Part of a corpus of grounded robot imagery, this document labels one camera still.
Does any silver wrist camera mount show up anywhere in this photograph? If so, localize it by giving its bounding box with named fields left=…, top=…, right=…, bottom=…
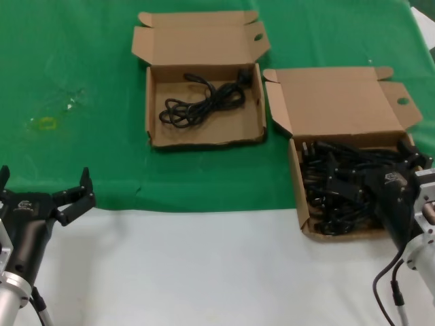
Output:
left=413, top=167, right=435, bottom=240
left=0, top=217, right=16, bottom=272

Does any cardboard box holding cables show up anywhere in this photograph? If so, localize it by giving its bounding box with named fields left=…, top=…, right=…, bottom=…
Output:
left=262, top=67, right=424, bottom=243

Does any white sheet at table edge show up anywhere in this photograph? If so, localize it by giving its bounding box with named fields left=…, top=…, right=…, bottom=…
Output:
left=409, top=5, right=435, bottom=48

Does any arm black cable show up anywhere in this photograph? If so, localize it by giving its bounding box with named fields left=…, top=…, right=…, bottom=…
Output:
left=372, top=250, right=409, bottom=326
left=29, top=286, right=54, bottom=326

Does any green table cloth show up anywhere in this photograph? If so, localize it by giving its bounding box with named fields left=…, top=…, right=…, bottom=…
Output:
left=0, top=0, right=435, bottom=212

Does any shallow open cardboard box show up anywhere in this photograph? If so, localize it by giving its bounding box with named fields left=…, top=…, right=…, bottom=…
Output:
left=130, top=10, right=271, bottom=149

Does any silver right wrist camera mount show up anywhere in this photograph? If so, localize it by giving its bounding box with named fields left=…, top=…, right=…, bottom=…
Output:
left=413, top=167, right=435, bottom=240

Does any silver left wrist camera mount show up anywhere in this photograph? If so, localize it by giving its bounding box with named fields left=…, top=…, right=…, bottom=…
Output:
left=0, top=217, right=16, bottom=272

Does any black power cable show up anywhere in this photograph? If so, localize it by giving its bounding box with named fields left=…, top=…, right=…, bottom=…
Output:
left=158, top=68, right=254, bottom=130

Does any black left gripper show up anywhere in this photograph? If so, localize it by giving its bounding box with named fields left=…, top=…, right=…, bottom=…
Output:
left=0, top=165, right=97, bottom=283

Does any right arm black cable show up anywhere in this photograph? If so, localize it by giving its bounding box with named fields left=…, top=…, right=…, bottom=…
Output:
left=372, top=250, right=409, bottom=326

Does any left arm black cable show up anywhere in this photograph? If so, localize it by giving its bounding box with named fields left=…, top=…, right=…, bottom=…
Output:
left=29, top=286, right=54, bottom=326

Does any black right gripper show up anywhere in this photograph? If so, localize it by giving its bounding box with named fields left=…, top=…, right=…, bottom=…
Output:
left=325, top=138, right=433, bottom=253

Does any pile of black power cables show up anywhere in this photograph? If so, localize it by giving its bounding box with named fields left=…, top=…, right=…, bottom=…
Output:
left=300, top=140, right=408, bottom=236

